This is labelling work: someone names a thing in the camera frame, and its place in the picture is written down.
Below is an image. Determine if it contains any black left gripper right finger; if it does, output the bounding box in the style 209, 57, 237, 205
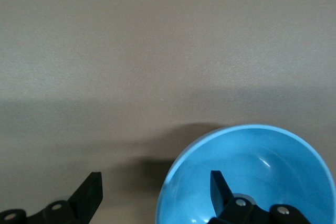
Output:
208, 170, 311, 224

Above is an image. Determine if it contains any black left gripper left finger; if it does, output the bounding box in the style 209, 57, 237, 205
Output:
0, 172, 104, 224

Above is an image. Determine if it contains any blue bowl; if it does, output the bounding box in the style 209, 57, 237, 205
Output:
155, 123, 336, 224

